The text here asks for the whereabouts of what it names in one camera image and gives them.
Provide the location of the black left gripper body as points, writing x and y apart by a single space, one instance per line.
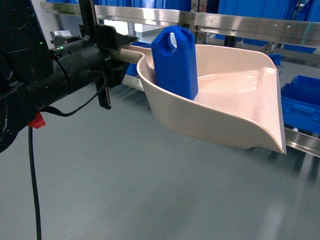
81 63

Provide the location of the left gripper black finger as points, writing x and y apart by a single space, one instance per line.
109 38
115 72

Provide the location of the blue plastic block part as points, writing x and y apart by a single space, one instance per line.
175 64

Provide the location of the beige plastic dustpan scoop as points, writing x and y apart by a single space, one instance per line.
238 101

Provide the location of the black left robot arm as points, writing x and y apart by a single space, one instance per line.
34 76

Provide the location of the steel shelf rack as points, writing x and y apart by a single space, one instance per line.
272 30

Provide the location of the blue crate right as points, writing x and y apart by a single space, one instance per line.
300 101

